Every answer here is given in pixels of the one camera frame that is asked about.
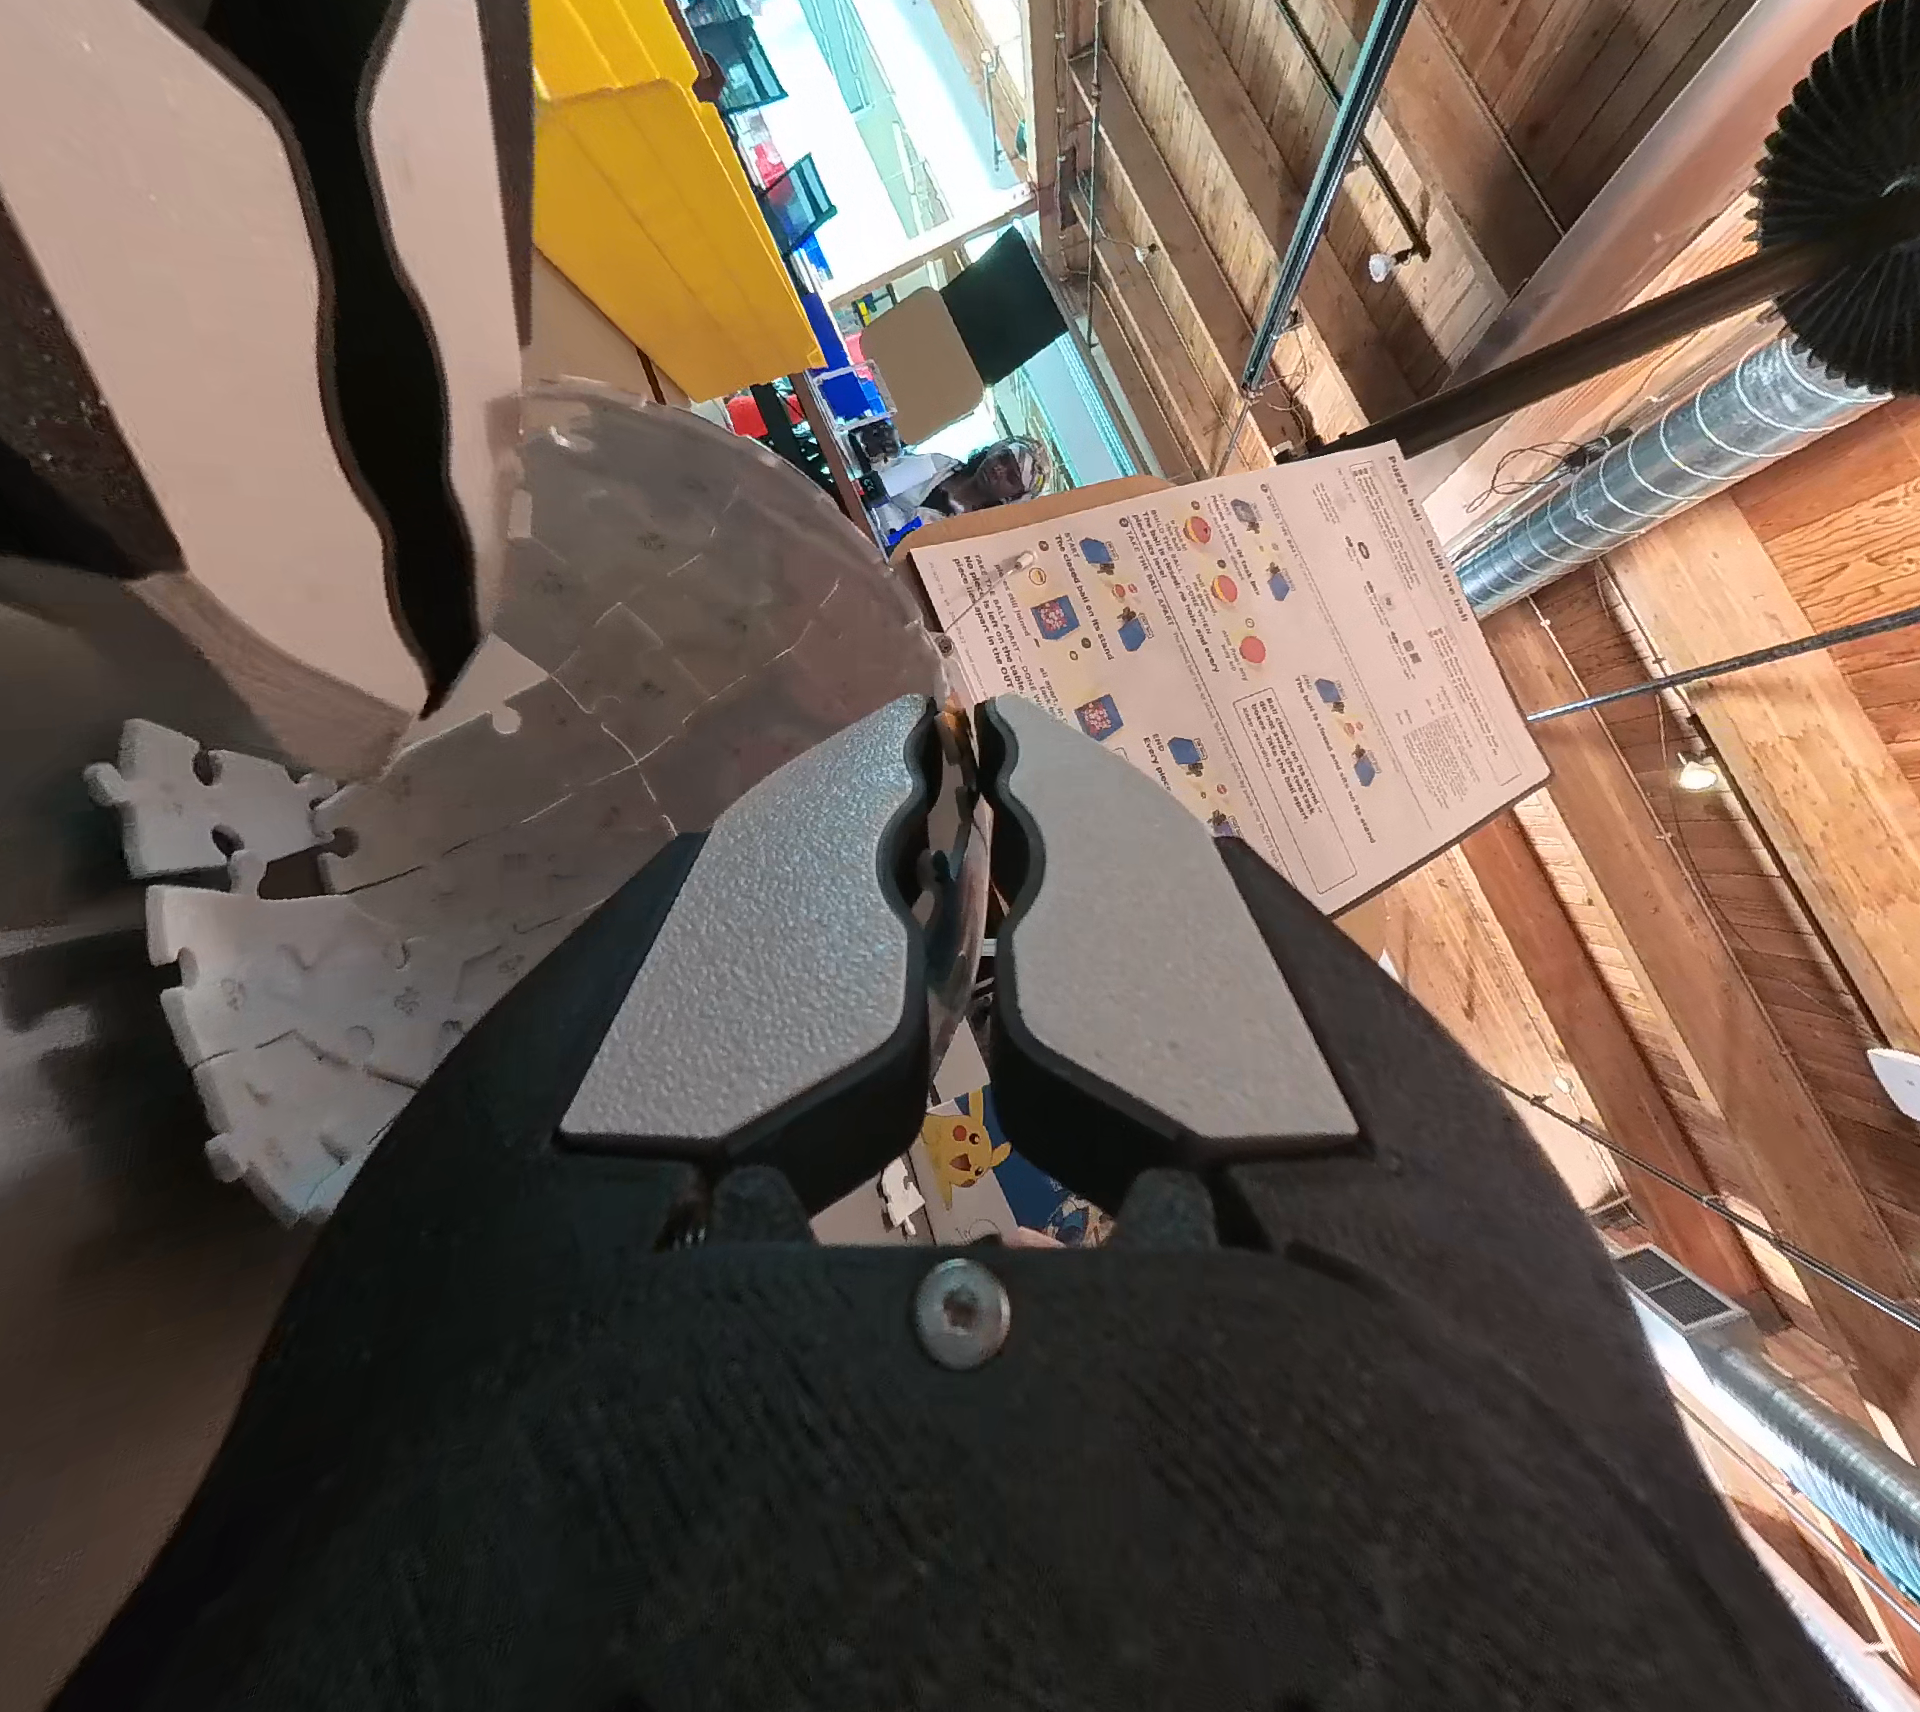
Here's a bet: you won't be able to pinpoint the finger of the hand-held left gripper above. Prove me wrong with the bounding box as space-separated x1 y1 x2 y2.
0 0 455 731
364 0 529 652

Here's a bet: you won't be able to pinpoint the partly built puzzle ball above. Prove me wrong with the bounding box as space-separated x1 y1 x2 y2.
143 377 992 1226

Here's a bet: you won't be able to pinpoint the metal ceiling rail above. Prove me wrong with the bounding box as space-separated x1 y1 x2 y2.
1242 0 1506 398

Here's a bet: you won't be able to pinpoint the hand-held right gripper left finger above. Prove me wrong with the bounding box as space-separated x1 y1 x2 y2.
553 692 944 1217

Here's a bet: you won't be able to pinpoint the black table lamp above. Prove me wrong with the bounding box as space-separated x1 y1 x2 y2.
1316 0 1920 463

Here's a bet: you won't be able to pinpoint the thin steel tension rod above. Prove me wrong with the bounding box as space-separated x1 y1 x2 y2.
1522 608 1920 728
1499 1079 1920 1294

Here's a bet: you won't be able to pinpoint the colourful puzzle box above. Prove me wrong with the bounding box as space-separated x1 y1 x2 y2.
906 1083 1119 1250

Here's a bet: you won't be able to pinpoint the ceiling vent grille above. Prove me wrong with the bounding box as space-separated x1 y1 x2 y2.
1612 1245 1749 1325

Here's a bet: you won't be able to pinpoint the white instruction sheet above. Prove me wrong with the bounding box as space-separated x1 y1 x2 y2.
906 440 1553 920

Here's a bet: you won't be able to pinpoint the black square panel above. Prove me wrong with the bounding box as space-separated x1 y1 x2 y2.
941 231 1069 387

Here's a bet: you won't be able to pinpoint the yellow plastic bin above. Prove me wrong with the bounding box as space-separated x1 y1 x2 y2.
501 0 824 406

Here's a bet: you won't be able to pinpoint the black wire basket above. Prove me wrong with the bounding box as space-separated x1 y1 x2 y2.
756 152 839 252
682 0 790 112

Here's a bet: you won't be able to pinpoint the silver ventilation duct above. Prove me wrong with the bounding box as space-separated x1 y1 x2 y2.
1685 1336 1920 1565
1453 338 1883 620

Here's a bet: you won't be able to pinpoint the tan square panel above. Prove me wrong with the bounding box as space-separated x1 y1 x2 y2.
858 287 983 425

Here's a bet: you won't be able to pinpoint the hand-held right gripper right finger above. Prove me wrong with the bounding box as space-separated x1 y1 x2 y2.
973 692 1368 1217

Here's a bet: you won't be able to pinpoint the blue storage bins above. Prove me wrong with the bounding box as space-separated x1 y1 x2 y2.
802 287 901 425

